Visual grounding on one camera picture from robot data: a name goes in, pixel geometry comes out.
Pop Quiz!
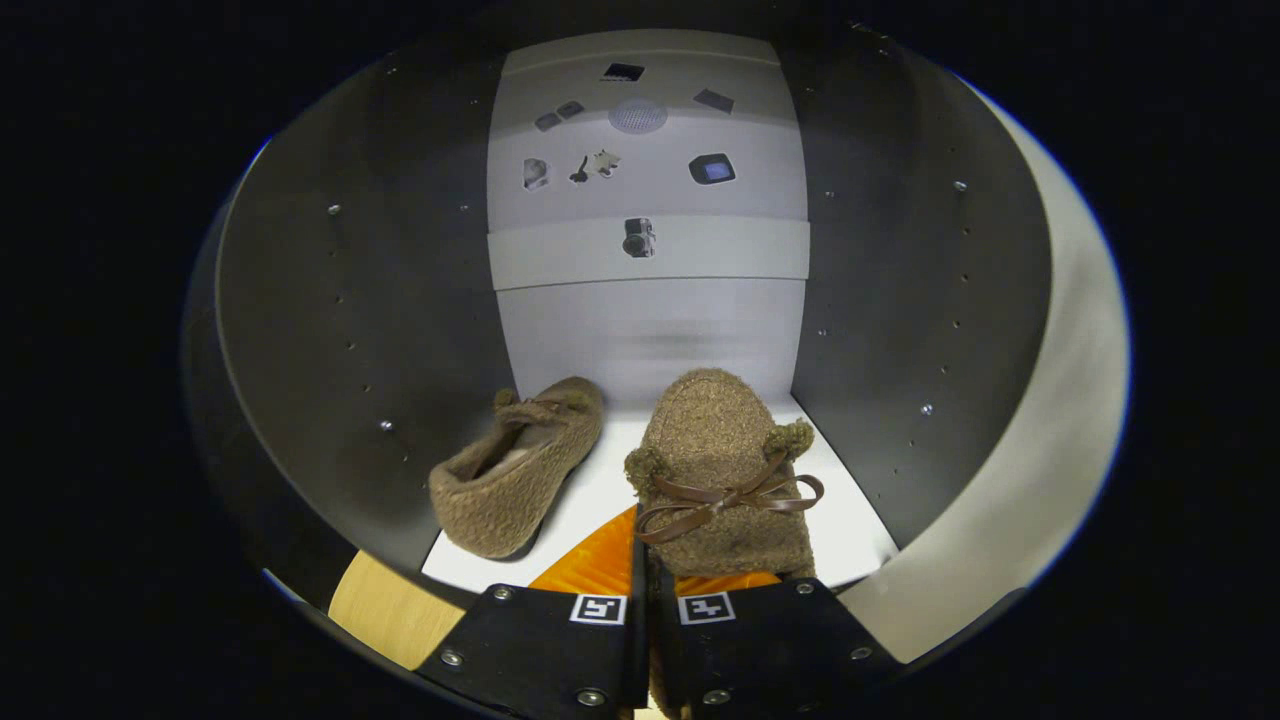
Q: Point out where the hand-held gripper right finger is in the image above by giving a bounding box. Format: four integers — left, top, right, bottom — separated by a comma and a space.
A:
650, 570, 901, 720

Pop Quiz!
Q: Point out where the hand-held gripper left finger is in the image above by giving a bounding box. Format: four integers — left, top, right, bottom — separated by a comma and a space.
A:
415, 505, 649, 720

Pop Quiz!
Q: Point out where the brown fuzzy shoe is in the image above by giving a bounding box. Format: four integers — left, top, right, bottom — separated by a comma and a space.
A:
624, 367, 826, 719
429, 376, 606, 560

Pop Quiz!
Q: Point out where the dark grey shoe cabinet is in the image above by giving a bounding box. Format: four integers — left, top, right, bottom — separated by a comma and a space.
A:
183, 28, 1051, 601

